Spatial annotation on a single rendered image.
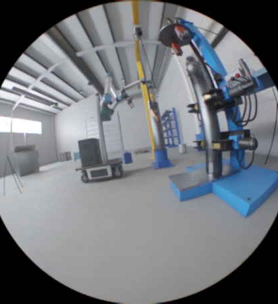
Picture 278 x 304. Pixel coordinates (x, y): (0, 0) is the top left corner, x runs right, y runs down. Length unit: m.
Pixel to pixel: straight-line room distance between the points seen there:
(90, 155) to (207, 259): 2.08
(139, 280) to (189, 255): 0.29
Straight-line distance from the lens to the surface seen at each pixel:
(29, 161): 7.61
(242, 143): 1.08
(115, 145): 11.94
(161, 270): 0.64
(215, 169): 1.28
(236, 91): 1.10
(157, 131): 2.29
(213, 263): 0.68
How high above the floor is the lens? 0.60
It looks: 5 degrees down
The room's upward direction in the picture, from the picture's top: 9 degrees counter-clockwise
